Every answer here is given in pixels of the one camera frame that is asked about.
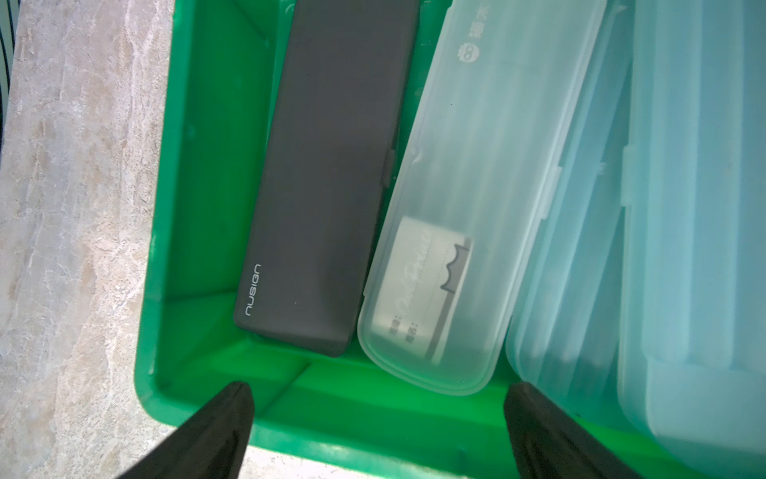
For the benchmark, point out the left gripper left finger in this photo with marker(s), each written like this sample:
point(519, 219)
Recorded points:
point(210, 444)

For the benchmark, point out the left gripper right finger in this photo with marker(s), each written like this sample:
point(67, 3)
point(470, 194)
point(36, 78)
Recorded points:
point(547, 443)

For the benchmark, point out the black pencil case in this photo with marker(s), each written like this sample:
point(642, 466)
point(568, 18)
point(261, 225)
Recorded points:
point(329, 159)

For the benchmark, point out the frosted clear pencil case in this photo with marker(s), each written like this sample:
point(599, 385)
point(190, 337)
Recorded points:
point(477, 177)

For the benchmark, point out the light blue pencil case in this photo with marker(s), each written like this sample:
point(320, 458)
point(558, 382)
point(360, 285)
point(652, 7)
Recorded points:
point(563, 336)

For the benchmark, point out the green storage tray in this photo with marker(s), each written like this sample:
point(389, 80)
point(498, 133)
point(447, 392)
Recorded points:
point(226, 64)

